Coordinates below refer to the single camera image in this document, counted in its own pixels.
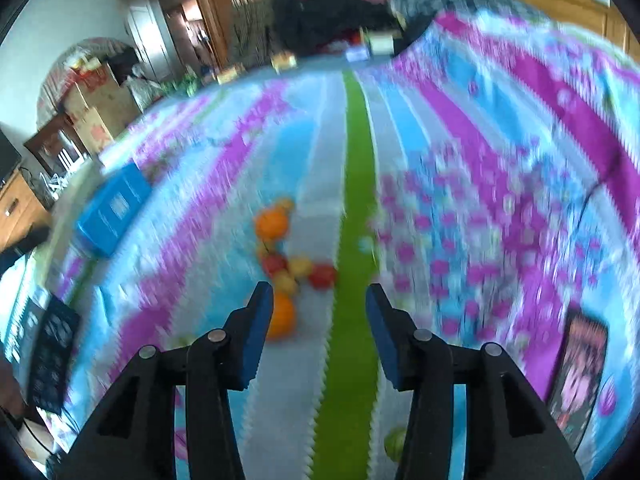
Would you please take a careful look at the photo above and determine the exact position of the colourful floral bed sheet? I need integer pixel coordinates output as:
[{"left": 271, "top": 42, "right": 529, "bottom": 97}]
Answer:
[{"left": 46, "top": 12, "right": 639, "bottom": 479}]

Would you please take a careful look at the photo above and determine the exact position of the orange near gripper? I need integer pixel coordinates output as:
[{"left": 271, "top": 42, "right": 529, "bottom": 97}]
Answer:
[{"left": 267, "top": 292, "right": 296, "bottom": 341}]

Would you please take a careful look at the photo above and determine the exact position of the pile of dark clothes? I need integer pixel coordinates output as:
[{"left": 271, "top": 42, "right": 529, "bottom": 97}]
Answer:
[{"left": 272, "top": 0, "right": 399, "bottom": 56}]

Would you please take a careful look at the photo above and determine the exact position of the red fruit right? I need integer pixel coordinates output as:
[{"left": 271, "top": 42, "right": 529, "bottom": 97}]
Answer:
[{"left": 307, "top": 263, "right": 337, "bottom": 290}]

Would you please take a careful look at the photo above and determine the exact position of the green fruit bottom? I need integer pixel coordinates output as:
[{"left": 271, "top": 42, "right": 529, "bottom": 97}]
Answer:
[{"left": 383, "top": 426, "right": 407, "bottom": 464}]

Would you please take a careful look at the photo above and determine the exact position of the yellow fruit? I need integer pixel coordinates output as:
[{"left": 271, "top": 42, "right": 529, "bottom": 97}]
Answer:
[{"left": 288, "top": 256, "right": 314, "bottom": 280}]

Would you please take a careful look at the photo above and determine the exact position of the red apple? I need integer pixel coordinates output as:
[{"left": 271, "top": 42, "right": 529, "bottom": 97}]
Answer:
[{"left": 260, "top": 252, "right": 288, "bottom": 276}]

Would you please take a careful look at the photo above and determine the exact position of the wooden cabinet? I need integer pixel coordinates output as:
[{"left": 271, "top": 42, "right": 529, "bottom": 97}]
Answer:
[{"left": 0, "top": 169, "right": 52, "bottom": 250}]

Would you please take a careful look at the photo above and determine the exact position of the wooden door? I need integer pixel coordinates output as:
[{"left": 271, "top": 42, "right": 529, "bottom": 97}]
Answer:
[{"left": 119, "top": 0, "right": 172, "bottom": 82}]

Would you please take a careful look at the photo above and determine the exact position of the large orange top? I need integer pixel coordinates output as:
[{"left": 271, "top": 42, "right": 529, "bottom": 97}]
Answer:
[{"left": 254, "top": 207, "right": 290, "bottom": 242}]

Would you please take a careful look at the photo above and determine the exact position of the wooden headboard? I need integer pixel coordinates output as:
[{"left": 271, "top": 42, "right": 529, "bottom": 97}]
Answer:
[{"left": 521, "top": 0, "right": 639, "bottom": 62}]

